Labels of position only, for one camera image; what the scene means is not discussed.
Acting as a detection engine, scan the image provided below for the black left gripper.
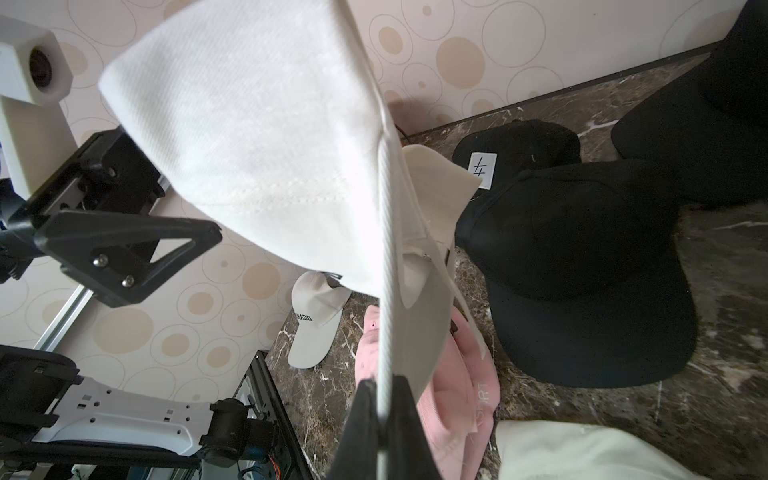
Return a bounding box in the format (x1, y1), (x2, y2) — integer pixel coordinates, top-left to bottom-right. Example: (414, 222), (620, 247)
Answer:
(1, 127), (222, 308)

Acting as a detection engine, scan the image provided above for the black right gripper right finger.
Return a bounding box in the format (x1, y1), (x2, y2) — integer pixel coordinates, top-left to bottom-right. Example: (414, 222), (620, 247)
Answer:
(383, 375), (441, 480)

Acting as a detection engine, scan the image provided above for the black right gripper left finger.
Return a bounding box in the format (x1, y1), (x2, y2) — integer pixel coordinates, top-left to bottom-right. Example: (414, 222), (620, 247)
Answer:
(327, 379), (379, 480)

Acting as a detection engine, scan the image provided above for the pink cap with logo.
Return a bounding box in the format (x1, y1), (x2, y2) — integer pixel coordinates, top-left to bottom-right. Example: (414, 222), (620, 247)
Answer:
(355, 304), (502, 480)

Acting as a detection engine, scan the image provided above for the beige Colorado cap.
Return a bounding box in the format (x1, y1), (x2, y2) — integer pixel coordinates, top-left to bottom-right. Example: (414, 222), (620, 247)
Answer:
(288, 271), (352, 369)
(495, 420), (700, 480)

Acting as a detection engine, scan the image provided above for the black cap white patch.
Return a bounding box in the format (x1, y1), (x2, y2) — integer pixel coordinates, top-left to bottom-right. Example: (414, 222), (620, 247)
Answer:
(452, 120), (581, 196)

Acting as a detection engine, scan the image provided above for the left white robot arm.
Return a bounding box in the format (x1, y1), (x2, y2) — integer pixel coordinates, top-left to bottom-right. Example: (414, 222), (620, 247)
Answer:
(1, 128), (279, 467)

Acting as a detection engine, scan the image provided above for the left aluminium frame bar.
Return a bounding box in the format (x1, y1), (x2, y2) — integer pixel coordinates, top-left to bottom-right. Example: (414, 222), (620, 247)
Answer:
(34, 285), (94, 352)

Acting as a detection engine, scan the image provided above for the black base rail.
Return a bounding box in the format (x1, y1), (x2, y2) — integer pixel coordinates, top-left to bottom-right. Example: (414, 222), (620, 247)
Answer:
(236, 351), (314, 480)

